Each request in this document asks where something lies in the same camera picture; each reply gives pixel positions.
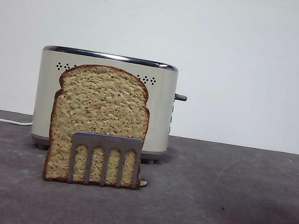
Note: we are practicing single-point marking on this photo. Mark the brown wholegrain bread slice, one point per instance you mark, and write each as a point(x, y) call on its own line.
point(97, 104)

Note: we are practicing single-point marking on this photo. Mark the cream two-slot toaster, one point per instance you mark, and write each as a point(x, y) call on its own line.
point(160, 113)

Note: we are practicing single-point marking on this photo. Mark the grey toaster lever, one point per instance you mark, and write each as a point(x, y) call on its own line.
point(181, 97)

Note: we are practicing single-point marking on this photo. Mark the shiny metal toast rack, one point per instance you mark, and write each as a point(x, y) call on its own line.
point(105, 140)

